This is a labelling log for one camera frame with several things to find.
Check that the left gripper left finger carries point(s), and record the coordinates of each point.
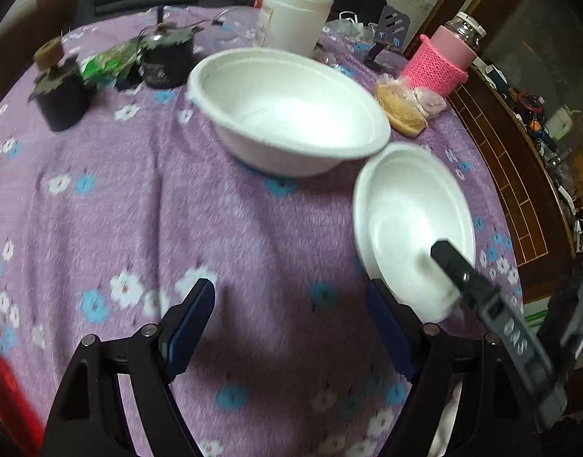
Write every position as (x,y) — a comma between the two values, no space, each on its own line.
(87,417)

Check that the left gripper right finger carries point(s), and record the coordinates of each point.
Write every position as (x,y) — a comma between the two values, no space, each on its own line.
(475,378)

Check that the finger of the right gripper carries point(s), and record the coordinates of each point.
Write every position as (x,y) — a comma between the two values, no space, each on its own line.
(536,358)

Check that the small white foam bowl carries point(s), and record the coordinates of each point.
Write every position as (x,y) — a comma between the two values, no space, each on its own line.
(405,200)

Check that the large white foam bowl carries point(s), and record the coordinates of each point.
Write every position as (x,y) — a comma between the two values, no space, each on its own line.
(285,114)

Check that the red scalloped plate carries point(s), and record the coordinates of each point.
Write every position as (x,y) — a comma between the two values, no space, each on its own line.
(19,419)

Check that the wooden sideboard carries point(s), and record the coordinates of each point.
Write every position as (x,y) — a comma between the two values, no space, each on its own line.
(533,207)

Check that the purple floral tablecloth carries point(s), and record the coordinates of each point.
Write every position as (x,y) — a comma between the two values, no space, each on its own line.
(105,226)

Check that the bagged bread bun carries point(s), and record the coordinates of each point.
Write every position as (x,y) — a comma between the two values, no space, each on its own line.
(408,109)

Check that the pink sleeved thermos bottle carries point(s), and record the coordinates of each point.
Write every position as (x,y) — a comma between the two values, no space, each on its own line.
(442,60)

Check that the black pot with cork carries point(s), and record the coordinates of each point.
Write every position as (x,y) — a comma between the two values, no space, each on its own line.
(61,93)

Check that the black phone stand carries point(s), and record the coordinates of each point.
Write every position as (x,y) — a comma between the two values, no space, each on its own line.
(390,34)

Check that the green snack wrapper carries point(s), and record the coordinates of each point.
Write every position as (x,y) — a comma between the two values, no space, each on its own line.
(115,66)

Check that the brown armchair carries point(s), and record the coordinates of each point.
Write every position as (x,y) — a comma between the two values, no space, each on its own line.
(36,23)

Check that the black round tin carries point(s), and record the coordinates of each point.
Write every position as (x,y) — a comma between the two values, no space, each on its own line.
(165,55)

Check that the white plastic jar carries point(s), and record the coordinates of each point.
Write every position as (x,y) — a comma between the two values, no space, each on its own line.
(293,26)

